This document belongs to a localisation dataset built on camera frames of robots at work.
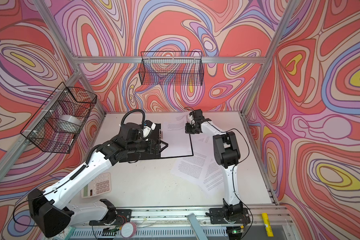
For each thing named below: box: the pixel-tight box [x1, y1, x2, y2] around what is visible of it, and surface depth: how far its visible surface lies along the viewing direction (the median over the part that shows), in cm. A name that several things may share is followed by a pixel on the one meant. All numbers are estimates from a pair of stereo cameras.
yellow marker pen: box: [261, 212, 274, 237], surface depth 72 cm
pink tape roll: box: [121, 221, 137, 239], surface depth 68 cm
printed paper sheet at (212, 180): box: [202, 154, 224, 198], surface depth 88 cm
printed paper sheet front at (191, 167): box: [172, 151, 207, 184], surface depth 93 cm
